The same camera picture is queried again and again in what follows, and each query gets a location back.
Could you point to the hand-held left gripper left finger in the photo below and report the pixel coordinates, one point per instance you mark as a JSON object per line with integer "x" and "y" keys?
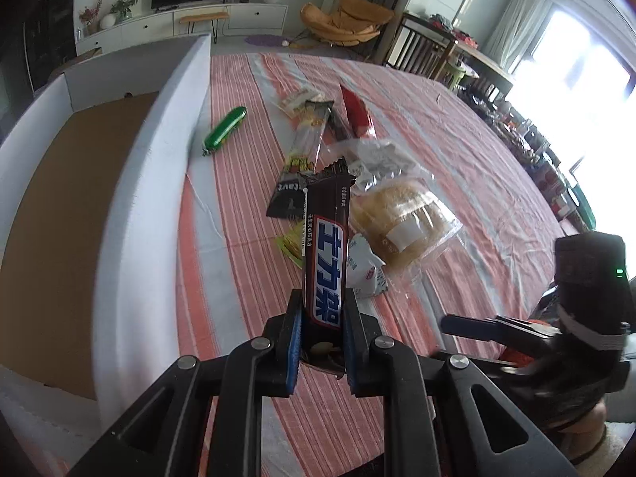
{"x": 293, "y": 353}

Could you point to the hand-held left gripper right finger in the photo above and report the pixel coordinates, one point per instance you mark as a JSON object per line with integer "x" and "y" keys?
{"x": 351, "y": 353}

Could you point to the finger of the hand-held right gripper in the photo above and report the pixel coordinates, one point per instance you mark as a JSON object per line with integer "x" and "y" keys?
{"x": 477, "y": 327}

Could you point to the brown chocolate bar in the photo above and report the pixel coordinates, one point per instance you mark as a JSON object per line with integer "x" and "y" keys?
{"x": 325, "y": 258}

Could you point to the white cardboard box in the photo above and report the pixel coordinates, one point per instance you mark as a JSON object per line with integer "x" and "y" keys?
{"x": 159, "y": 169}

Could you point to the person's right forearm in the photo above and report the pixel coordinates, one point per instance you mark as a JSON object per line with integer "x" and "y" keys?
{"x": 589, "y": 432}

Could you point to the small white snack packet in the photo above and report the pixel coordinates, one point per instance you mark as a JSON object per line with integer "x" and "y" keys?
{"x": 365, "y": 268}

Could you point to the yellow snack packet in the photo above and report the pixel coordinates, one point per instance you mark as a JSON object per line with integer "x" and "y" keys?
{"x": 293, "y": 241}

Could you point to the pile of assorted goods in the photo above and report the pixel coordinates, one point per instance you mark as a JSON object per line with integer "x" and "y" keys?
{"x": 541, "y": 159}

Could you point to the bread in clear bag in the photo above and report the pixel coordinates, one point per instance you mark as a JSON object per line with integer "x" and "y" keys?
{"x": 397, "y": 213}

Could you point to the long black snack packet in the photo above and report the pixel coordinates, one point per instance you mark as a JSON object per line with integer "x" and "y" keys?
{"x": 304, "y": 149}

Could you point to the dark snack stick clear wrapper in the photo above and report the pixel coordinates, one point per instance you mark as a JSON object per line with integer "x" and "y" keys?
{"x": 338, "y": 126}

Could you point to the green sausage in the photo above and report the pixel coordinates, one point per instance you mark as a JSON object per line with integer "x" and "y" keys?
{"x": 226, "y": 129}

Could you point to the red snack packet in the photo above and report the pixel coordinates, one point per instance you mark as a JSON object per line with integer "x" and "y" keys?
{"x": 355, "y": 109}

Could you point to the light green stool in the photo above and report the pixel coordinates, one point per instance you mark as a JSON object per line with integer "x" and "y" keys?
{"x": 453, "y": 73}

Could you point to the cream wafer packet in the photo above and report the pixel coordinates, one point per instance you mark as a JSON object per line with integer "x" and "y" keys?
{"x": 298, "y": 100}

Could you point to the white window curtain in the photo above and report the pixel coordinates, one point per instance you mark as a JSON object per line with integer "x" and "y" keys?
{"x": 516, "y": 15}

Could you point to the purple floor mat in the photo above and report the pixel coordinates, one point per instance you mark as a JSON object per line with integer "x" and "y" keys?
{"x": 263, "y": 39}

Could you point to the orange lounge chair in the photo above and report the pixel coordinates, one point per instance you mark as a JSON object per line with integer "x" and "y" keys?
{"x": 348, "y": 17}

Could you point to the white television cabinet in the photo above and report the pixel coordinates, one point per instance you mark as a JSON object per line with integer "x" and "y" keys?
{"x": 258, "y": 15}

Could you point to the wooden bench with black legs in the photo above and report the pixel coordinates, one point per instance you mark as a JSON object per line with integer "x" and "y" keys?
{"x": 203, "y": 18}

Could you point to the red flowers in white vase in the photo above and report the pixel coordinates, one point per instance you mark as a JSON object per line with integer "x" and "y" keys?
{"x": 99, "y": 17}

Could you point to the dark display cabinet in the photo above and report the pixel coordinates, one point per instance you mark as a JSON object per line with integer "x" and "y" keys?
{"x": 35, "y": 25}

